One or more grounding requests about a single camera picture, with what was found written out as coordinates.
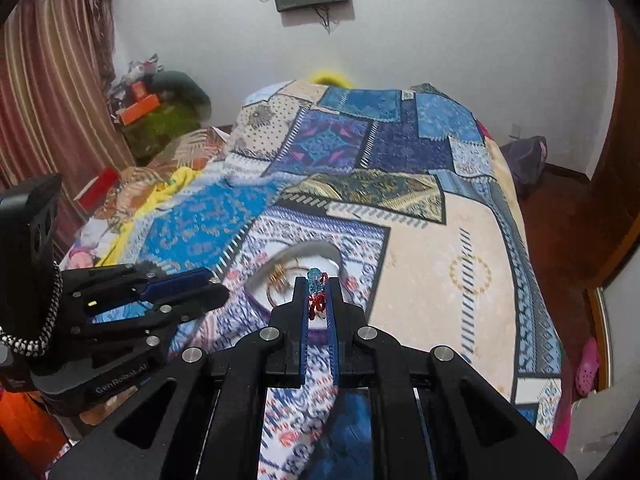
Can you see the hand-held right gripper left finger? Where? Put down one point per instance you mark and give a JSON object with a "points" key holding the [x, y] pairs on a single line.
{"points": [[303, 340]]}

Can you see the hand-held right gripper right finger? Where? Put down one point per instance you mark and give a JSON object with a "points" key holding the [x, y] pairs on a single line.
{"points": [[333, 345]]}

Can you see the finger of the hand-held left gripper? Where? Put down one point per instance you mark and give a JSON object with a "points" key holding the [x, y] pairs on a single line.
{"points": [[200, 297], [175, 282]]}

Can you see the purple heart-shaped jewelry box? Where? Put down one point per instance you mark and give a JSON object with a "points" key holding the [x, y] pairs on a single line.
{"points": [[262, 292]]}

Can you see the red box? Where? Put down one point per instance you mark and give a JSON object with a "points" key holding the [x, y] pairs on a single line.
{"points": [[97, 187]]}

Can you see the yellow cloth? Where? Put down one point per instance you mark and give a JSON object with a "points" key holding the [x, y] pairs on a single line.
{"points": [[172, 185]]}

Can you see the blue patchwork blanket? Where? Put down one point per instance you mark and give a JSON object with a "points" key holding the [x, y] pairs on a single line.
{"points": [[440, 280]]}

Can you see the orange patterned cloth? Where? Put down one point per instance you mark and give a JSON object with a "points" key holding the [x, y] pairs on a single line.
{"points": [[190, 150]]}

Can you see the green cloth covered table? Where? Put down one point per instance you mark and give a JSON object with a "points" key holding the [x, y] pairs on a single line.
{"points": [[160, 127]]}

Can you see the striped red curtain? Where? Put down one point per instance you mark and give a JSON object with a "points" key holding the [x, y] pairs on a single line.
{"points": [[55, 85]]}

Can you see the orange box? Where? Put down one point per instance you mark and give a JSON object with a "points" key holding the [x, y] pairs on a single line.
{"points": [[141, 110]]}

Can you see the dark green cushion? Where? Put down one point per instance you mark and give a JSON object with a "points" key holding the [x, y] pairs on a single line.
{"points": [[182, 92]]}

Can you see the pile of toys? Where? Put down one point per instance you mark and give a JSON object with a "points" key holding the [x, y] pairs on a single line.
{"points": [[135, 72]]}

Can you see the pink clog shoe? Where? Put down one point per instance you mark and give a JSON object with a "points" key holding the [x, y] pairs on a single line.
{"points": [[587, 367]]}

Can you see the yellow plastic object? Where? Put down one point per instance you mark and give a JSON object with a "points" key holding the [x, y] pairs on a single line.
{"points": [[332, 76]]}

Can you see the dark bag on floor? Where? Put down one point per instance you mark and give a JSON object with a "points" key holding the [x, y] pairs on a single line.
{"points": [[525, 165]]}

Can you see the wall socket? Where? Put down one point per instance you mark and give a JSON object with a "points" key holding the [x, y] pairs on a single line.
{"points": [[516, 132]]}

